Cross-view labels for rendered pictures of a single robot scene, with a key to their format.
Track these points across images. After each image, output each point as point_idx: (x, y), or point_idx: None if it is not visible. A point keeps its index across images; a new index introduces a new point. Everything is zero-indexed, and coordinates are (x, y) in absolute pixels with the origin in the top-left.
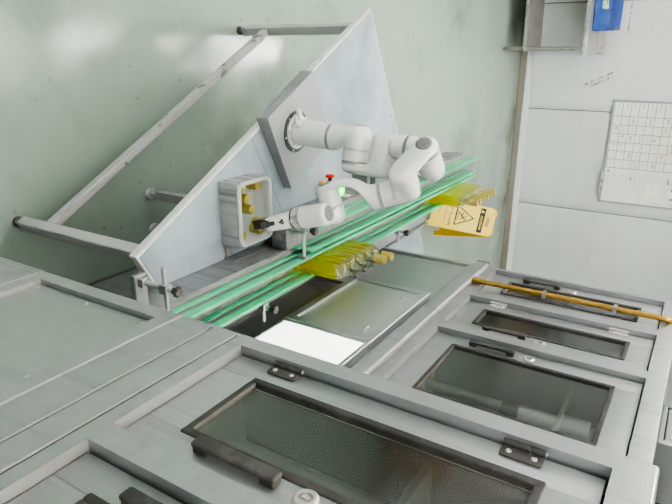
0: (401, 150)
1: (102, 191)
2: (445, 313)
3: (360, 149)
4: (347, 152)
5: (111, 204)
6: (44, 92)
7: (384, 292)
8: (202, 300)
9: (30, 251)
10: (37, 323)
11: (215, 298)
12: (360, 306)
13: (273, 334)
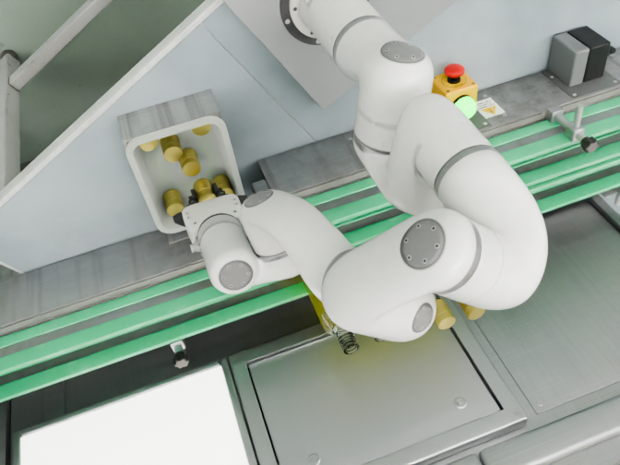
0: (433, 186)
1: (139, 5)
2: None
3: (378, 122)
4: (357, 115)
5: (159, 24)
6: None
7: (444, 364)
8: (39, 335)
9: (39, 92)
10: None
11: (54, 339)
12: (363, 387)
13: (172, 396)
